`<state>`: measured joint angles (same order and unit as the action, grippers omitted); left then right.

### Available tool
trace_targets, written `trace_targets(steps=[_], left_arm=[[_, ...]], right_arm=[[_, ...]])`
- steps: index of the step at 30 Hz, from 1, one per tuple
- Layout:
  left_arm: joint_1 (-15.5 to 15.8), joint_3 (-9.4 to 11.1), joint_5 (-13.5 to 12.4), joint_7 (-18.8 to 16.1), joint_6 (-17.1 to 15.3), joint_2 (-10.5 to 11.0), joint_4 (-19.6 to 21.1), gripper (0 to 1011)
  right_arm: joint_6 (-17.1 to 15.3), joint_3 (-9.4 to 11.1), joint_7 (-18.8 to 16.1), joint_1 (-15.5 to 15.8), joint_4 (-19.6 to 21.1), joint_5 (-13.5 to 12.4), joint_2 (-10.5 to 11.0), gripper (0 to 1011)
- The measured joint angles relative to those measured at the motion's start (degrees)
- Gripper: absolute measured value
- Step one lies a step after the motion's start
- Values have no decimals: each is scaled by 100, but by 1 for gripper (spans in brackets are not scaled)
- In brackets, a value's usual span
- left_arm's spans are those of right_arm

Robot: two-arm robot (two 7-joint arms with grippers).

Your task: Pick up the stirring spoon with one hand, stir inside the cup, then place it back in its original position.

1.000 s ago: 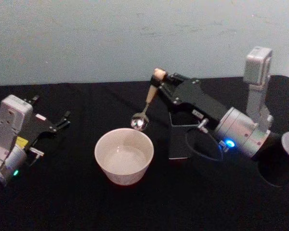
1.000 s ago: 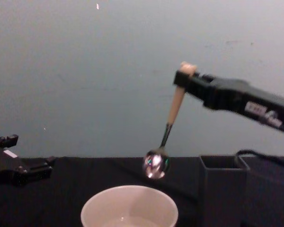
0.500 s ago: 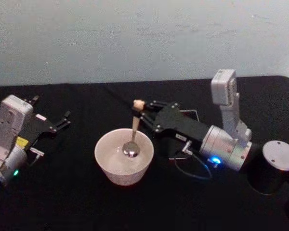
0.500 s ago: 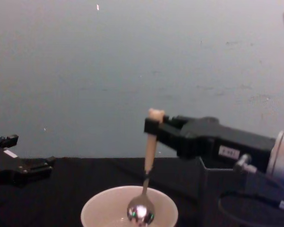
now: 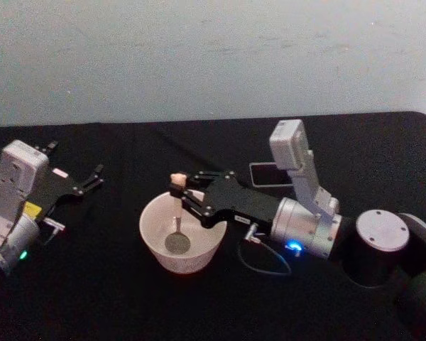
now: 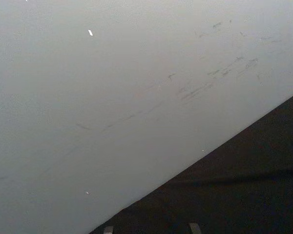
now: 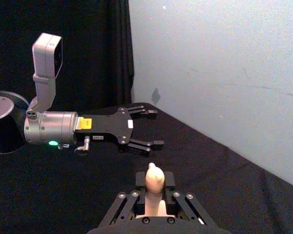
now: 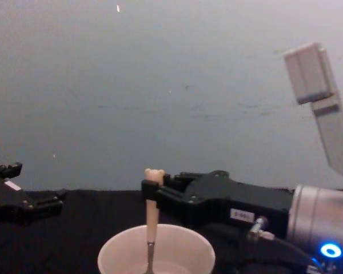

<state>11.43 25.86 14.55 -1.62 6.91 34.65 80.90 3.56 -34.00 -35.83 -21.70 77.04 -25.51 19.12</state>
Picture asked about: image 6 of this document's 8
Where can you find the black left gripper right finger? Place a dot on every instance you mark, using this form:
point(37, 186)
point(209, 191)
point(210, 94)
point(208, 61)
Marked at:
point(195, 229)

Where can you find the black table cloth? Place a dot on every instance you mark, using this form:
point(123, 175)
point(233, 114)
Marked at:
point(234, 190)

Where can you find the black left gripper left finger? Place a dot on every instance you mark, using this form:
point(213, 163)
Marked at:
point(109, 230)

